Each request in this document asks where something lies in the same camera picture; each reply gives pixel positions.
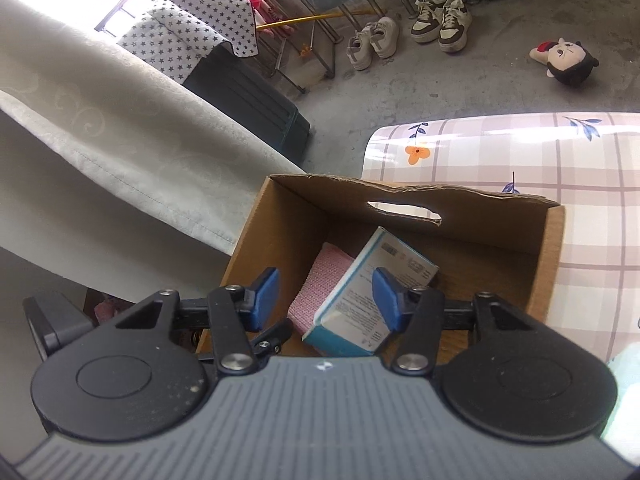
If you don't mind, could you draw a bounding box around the yellow stick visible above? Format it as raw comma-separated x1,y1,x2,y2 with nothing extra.
255,7,373,31

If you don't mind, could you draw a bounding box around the blue and white carton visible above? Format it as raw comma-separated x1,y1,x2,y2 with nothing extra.
301,226,441,357

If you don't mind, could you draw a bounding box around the cream curtain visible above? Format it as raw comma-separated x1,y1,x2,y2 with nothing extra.
0,0,306,291

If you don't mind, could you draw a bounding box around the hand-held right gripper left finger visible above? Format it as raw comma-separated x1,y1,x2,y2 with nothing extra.
115,266,296,376

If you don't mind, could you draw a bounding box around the star print cloth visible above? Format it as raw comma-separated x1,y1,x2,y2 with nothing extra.
116,0,261,83

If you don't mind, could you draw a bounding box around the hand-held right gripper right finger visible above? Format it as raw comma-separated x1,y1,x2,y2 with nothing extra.
371,266,546,376

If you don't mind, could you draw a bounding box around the black haired plush doll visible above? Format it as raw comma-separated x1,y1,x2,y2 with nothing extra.
530,37,600,88

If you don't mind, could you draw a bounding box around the dark suitcase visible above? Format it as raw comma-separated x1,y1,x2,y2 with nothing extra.
182,42,312,166

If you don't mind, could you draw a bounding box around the cardboard box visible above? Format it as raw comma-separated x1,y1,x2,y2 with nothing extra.
196,173,566,358

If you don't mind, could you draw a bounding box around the pink cloth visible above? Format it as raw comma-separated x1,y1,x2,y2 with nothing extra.
287,242,358,336

